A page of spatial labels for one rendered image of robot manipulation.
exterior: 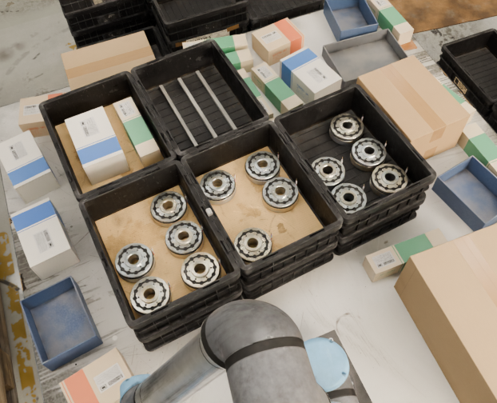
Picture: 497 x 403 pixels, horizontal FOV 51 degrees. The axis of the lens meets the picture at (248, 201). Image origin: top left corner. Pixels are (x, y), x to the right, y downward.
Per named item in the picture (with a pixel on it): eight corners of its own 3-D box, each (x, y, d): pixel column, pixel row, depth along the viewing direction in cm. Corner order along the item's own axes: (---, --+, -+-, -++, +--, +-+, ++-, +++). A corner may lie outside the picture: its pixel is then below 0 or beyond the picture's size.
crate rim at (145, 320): (243, 277, 130) (243, 273, 128) (130, 332, 124) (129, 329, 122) (179, 162, 150) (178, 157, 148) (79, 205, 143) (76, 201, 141)
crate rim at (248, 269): (344, 226, 137) (346, 221, 135) (243, 277, 130) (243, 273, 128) (271, 123, 156) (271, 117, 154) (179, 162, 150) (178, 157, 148)
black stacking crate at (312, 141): (427, 199, 152) (438, 177, 142) (340, 242, 145) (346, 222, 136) (351, 109, 171) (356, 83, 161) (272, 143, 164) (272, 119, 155)
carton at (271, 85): (302, 114, 184) (303, 102, 179) (288, 121, 183) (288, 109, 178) (265, 73, 196) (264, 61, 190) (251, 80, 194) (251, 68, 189)
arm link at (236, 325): (235, 261, 73) (102, 388, 103) (254, 336, 67) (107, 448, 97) (297, 269, 80) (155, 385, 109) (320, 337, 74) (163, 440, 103)
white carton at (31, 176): (61, 186, 171) (51, 170, 164) (25, 204, 168) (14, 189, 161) (38, 146, 181) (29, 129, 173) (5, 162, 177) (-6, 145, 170)
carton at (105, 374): (122, 355, 142) (116, 347, 135) (143, 393, 136) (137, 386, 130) (68, 389, 137) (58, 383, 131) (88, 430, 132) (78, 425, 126)
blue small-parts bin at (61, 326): (29, 309, 149) (18, 301, 143) (78, 285, 153) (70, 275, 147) (51, 371, 140) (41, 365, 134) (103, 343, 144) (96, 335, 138)
